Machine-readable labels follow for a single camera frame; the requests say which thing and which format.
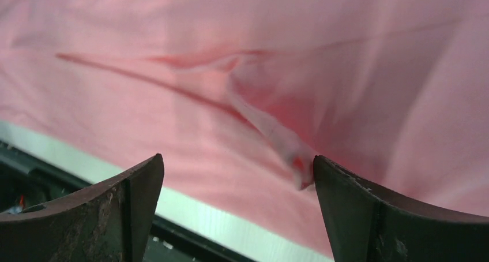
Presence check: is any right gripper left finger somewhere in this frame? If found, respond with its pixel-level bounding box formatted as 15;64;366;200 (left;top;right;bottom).
1;154;164;261

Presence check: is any pink t shirt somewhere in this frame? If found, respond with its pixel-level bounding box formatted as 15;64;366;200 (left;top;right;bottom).
1;0;488;256

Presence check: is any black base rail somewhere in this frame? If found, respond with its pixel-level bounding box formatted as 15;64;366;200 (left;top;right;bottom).
1;143;247;261

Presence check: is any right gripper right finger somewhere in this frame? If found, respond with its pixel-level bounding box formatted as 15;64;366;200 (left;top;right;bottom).
313;156;488;262

